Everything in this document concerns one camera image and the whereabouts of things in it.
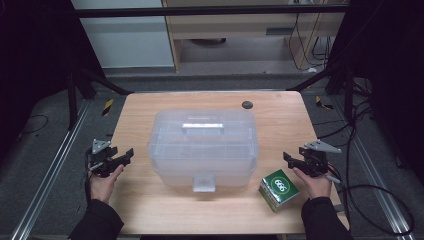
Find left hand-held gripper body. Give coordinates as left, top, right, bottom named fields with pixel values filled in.
left=87, top=139, right=119, bottom=178

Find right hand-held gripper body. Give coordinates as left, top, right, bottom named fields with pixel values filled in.
left=298, top=139, right=343, bottom=178

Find green cardboard box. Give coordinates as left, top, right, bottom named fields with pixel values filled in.
left=258, top=168, right=300, bottom=213

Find clear plastic storage box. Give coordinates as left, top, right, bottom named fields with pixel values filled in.
left=147, top=109, right=259, bottom=194

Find person's right hand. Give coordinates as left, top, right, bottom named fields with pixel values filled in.
left=292, top=167, right=333, bottom=200

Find person's left hand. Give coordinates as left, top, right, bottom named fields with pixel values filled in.
left=88, top=164, right=125, bottom=205

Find yellow black striped tape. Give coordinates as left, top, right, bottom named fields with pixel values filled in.
left=314, top=95, right=334, bottom=110
left=101, top=98, right=115, bottom=117

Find black metal stand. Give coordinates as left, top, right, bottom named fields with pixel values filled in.
left=66, top=68, right=134, bottom=131
left=286, top=63, right=355, bottom=122

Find white cabinet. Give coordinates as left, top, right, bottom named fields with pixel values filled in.
left=70, top=0, right=175, bottom=69

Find dark curtain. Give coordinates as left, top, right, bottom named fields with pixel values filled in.
left=328, top=0, right=424, bottom=184
left=0, top=0, right=105, bottom=161

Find light wooden desk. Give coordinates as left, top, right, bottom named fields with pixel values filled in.
left=162, top=0, right=349, bottom=73

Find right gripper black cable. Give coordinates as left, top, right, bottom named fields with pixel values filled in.
left=324, top=163, right=353, bottom=231

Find bundle of black floor cables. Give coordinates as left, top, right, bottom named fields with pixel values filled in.
left=313, top=79, right=379, bottom=149

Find aluminium floor rail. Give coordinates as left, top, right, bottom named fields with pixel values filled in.
left=9, top=99, right=91, bottom=240
left=333, top=96, right=416, bottom=240

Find thin black floor cable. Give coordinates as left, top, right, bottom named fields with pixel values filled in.
left=19, top=114, right=50, bottom=136

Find looped black floor cable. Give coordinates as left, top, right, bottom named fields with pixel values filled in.
left=338, top=184, right=416, bottom=236

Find black cables under desk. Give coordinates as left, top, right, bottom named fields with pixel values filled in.
left=288, top=13, right=334, bottom=73

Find black horizontal frame bar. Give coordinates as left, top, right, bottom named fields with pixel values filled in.
left=71, top=4, right=349, bottom=18

